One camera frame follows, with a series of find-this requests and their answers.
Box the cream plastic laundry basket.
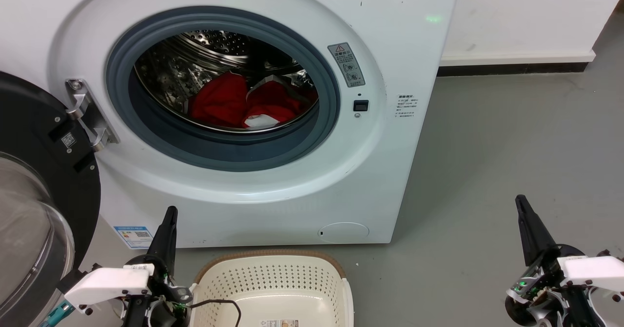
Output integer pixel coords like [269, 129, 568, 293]
[189, 250, 354, 327]

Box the thin black cable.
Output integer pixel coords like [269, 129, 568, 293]
[187, 298, 243, 327]

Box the black round washer door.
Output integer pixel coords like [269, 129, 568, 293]
[0, 71, 102, 327]

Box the white front-load washing machine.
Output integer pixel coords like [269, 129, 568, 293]
[0, 0, 462, 250]

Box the metal door hinge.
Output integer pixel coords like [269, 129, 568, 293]
[65, 78, 120, 153]

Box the blue energy label sticker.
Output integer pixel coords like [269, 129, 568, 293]
[113, 225, 155, 249]

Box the red garment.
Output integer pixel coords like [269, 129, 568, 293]
[187, 71, 318, 131]

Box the grey rubber door gasket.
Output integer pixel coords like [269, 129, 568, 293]
[105, 6, 341, 173]

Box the grey warning sticker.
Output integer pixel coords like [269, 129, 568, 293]
[327, 42, 366, 88]

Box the stainless steel washing machine drum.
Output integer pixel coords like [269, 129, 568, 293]
[134, 30, 320, 134]

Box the black wall baseboard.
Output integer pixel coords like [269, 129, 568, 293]
[437, 62, 591, 77]

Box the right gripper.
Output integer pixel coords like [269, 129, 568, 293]
[504, 194, 596, 327]

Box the round drain filter cover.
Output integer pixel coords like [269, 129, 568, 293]
[319, 222, 370, 244]

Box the small printed text label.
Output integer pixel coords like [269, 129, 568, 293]
[394, 94, 418, 124]

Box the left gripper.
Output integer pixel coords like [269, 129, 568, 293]
[119, 206, 194, 327]

